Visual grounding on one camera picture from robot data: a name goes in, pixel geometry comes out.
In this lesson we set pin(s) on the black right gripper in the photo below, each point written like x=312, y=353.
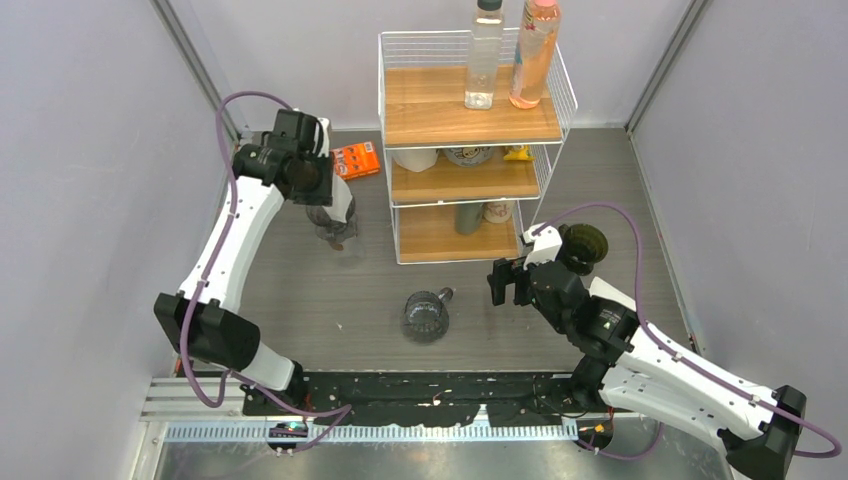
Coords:
x=505, y=272

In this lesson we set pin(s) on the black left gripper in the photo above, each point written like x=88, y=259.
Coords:
x=322, y=195

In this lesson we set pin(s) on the dark green dripper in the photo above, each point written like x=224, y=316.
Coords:
x=583, y=246

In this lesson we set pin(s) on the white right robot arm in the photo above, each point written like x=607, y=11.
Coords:
x=638, y=368

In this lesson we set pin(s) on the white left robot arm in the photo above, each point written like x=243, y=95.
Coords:
x=202, y=320

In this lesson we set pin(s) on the orange snack box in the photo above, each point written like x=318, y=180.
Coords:
x=356, y=160

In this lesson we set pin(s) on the white printed cup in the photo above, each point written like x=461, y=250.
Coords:
x=498, y=212

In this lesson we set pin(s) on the grey metal can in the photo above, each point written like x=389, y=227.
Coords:
x=468, y=217

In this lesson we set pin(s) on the smoky glass mug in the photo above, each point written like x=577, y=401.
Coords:
x=425, y=318

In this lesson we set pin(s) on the white cup on shelf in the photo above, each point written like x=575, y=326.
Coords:
x=415, y=160

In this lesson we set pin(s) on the yellow snack packet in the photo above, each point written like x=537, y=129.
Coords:
x=518, y=153

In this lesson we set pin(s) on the printed ceramic bowl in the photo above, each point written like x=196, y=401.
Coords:
x=468, y=156

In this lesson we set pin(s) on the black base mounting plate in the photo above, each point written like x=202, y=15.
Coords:
x=447, y=399

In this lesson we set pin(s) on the pink drink bottle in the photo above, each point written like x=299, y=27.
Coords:
x=536, y=44

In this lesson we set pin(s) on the clear water bottle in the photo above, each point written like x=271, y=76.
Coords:
x=483, y=57

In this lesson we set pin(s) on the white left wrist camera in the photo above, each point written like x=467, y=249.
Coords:
x=323, y=137

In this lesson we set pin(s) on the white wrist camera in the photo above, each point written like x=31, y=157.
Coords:
x=323, y=137
x=543, y=243

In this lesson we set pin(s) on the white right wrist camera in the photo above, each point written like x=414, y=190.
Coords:
x=543, y=243

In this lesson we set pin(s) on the white wire wooden shelf rack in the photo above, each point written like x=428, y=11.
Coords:
x=421, y=77

